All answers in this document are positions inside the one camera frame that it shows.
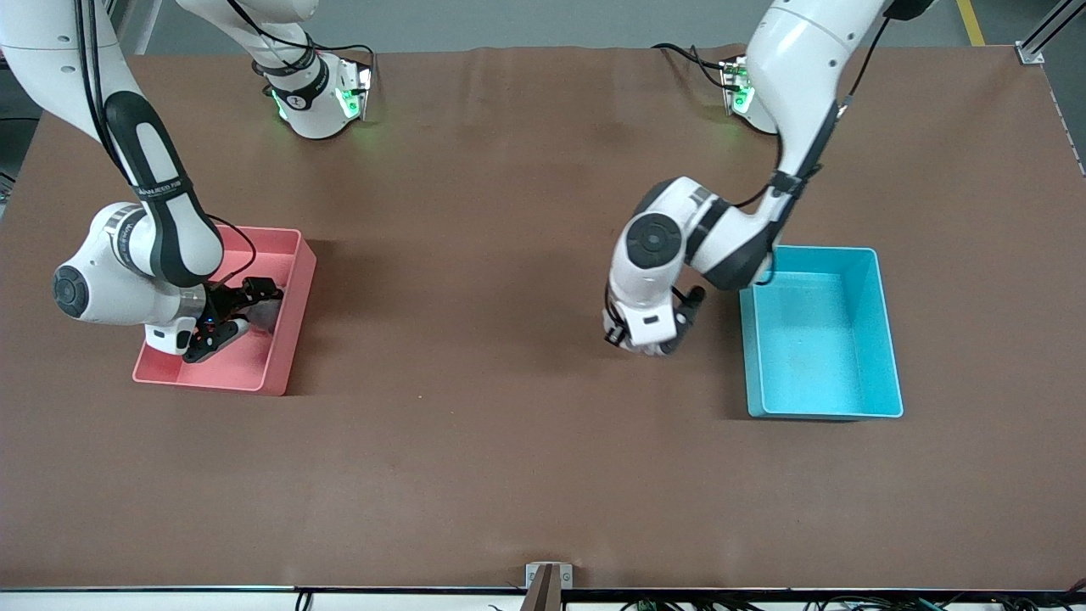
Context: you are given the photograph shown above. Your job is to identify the grey plush toy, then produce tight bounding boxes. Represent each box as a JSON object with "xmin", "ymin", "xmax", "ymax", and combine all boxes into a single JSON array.
[{"xmin": 249, "ymin": 299, "xmax": 287, "ymax": 334}]

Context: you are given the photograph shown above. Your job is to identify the pink plastic box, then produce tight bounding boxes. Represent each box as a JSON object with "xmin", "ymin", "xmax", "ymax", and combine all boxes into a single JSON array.
[{"xmin": 133, "ymin": 225, "xmax": 317, "ymax": 397}]

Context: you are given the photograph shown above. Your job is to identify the blue plastic box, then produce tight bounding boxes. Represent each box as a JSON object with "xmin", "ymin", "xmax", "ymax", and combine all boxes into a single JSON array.
[{"xmin": 738, "ymin": 246, "xmax": 904, "ymax": 421}]

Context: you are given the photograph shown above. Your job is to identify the table cover mat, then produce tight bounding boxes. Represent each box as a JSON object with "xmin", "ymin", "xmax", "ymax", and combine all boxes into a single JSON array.
[{"xmin": 0, "ymin": 44, "xmax": 1086, "ymax": 591}]

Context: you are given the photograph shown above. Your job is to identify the metal base connector plate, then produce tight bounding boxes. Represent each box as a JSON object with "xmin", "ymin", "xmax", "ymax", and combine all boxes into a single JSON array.
[
  {"xmin": 720, "ymin": 55, "xmax": 756, "ymax": 115},
  {"xmin": 336, "ymin": 59, "xmax": 375, "ymax": 121}
]

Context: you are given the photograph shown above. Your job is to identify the brown bar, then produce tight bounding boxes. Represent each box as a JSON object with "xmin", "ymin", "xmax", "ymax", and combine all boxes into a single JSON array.
[{"xmin": 519, "ymin": 566, "xmax": 561, "ymax": 611}]

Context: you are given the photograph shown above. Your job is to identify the black base cable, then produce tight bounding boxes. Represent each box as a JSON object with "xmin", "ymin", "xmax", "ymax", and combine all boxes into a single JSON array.
[
  {"xmin": 225, "ymin": 0, "xmax": 378, "ymax": 98},
  {"xmin": 652, "ymin": 42, "xmax": 732, "ymax": 91}
]

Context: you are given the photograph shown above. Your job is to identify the aluminium frame profile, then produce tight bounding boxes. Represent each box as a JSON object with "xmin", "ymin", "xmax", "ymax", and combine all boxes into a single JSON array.
[{"xmin": 1016, "ymin": 0, "xmax": 1086, "ymax": 65}]

